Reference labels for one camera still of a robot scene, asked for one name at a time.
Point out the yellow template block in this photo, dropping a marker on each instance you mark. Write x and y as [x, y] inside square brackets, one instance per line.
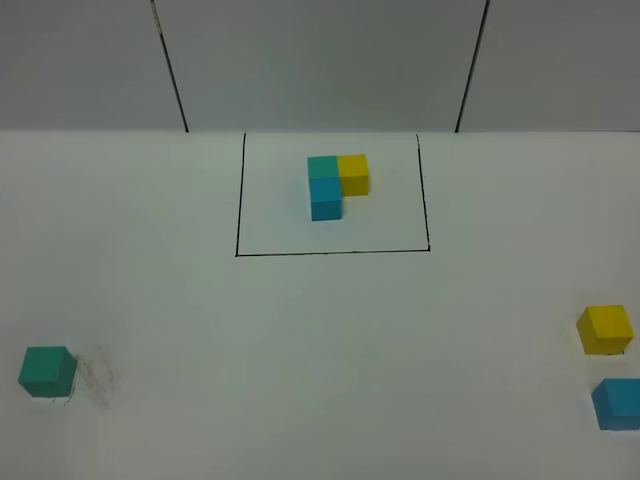
[354, 174]

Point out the green template block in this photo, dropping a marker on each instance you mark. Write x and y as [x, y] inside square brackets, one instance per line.
[322, 167]

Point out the blue template block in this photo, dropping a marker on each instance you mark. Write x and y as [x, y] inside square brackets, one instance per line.
[325, 199]

